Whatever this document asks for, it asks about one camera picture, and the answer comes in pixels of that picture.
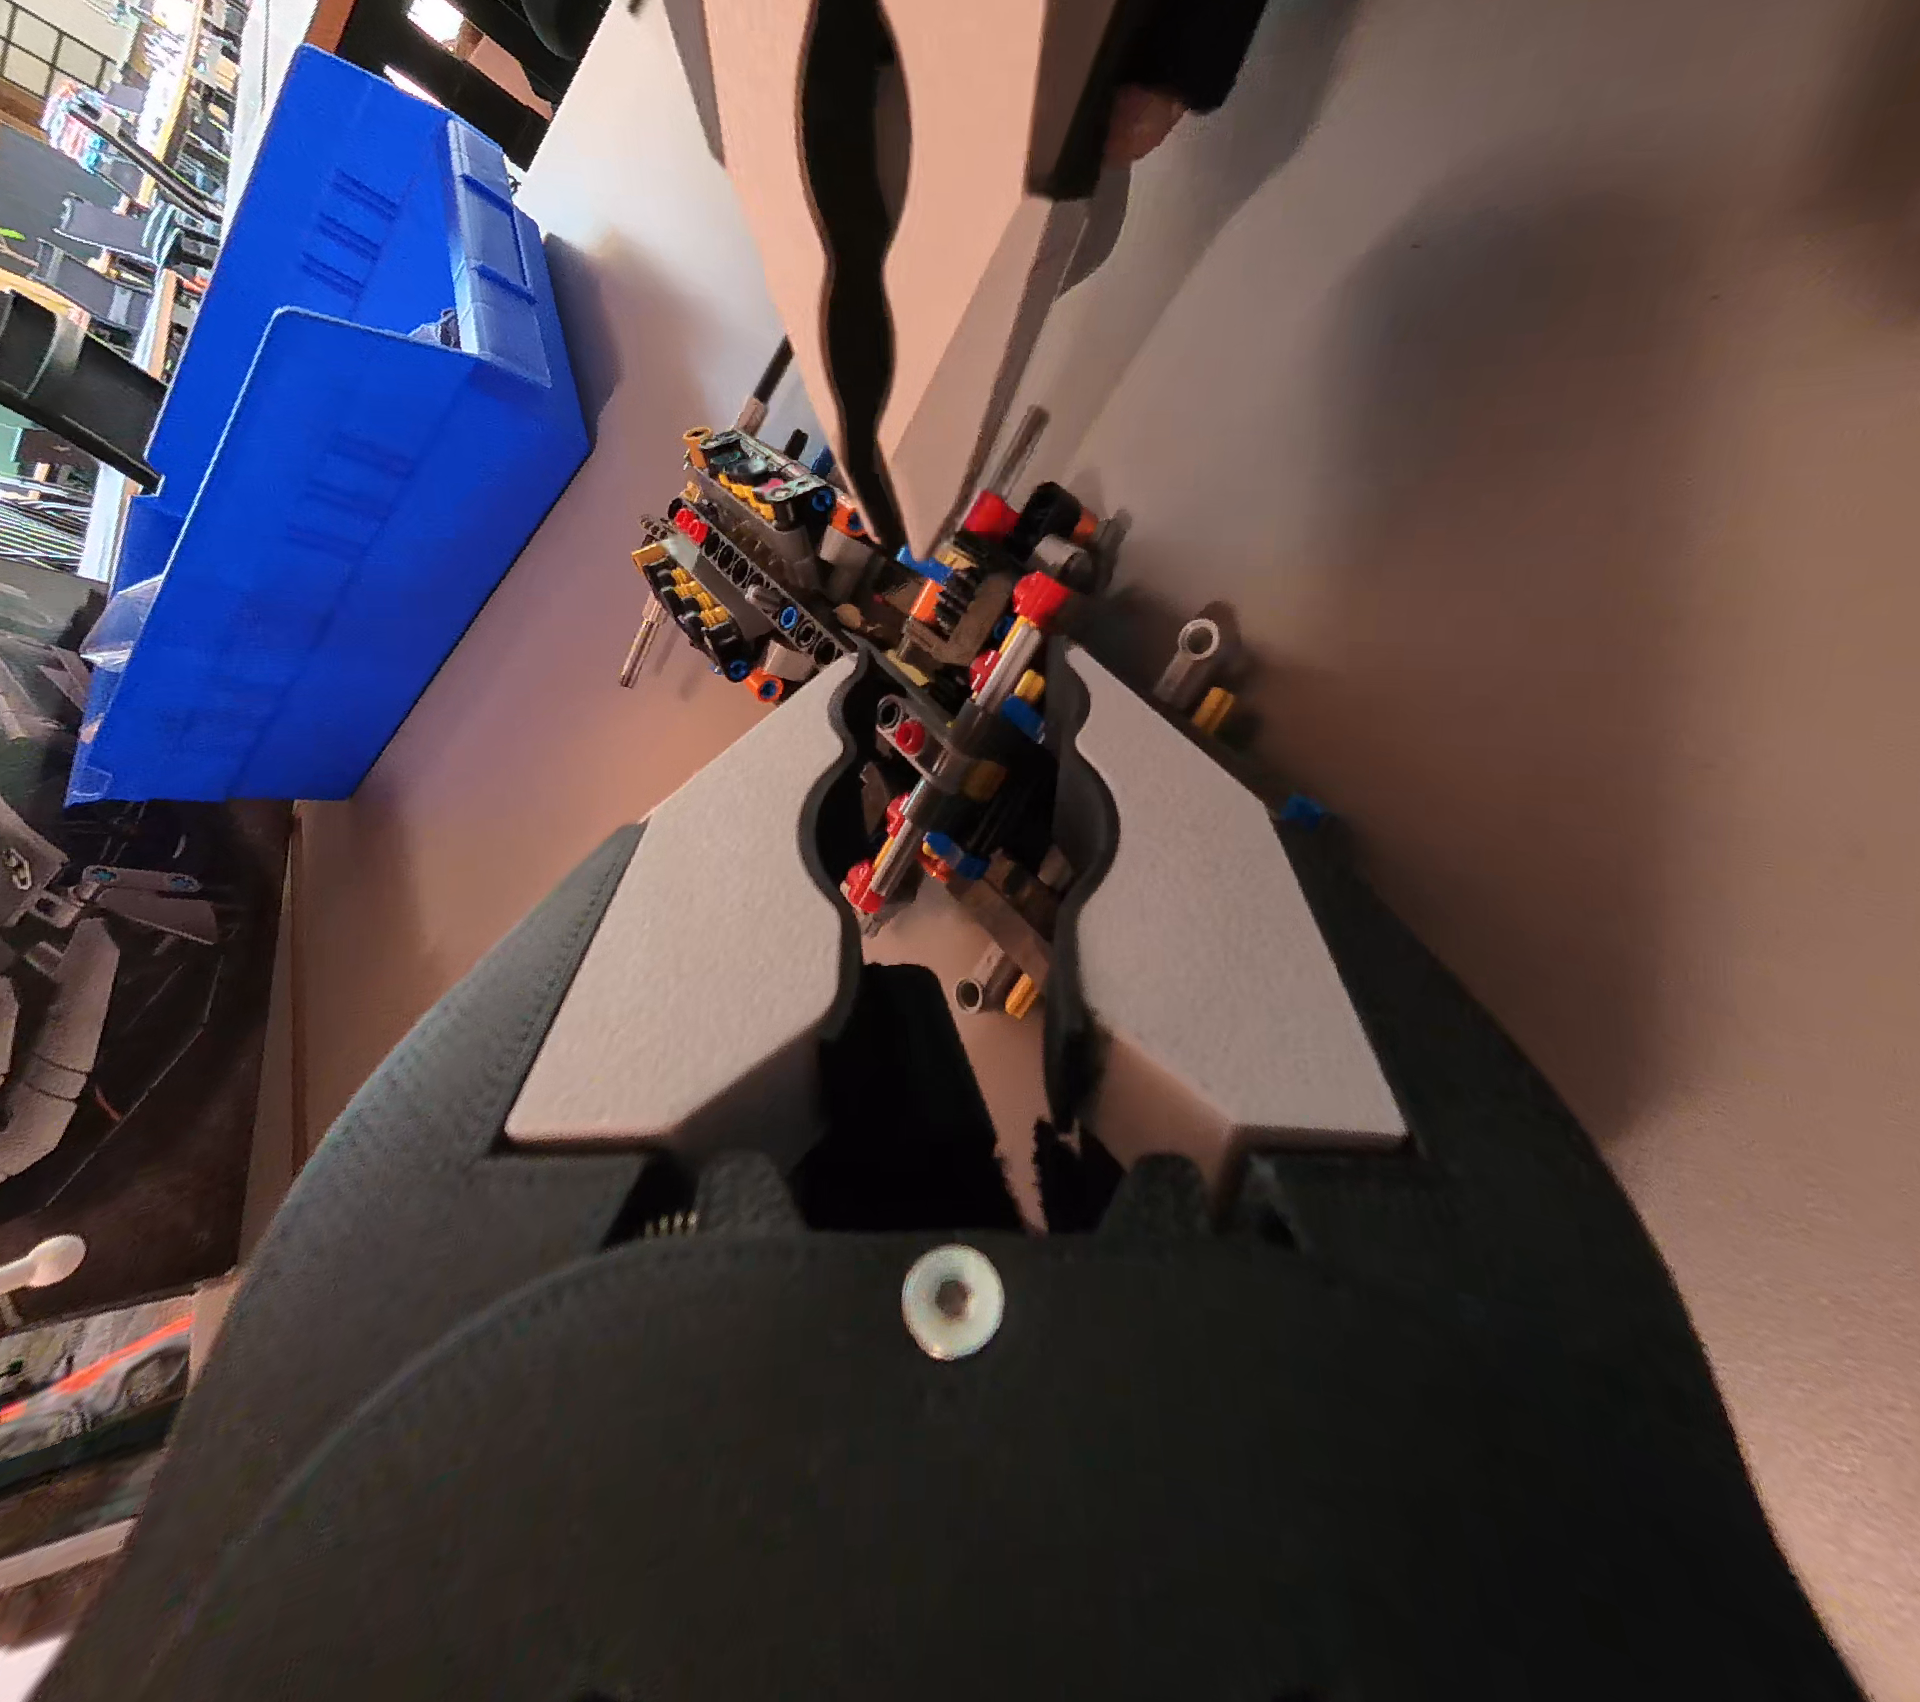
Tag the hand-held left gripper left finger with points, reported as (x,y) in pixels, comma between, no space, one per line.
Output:
(674,982)

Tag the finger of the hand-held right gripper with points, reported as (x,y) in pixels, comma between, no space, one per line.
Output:
(751,82)
(1005,6)

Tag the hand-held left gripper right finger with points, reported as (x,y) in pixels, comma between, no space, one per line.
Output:
(1231,967)

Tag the multicoloured lego technic model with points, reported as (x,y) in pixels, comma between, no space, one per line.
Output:
(930,623)

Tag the large blue plastic bin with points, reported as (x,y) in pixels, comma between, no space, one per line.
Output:
(344,503)

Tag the black metal tube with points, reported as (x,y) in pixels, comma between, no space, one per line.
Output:
(75,382)

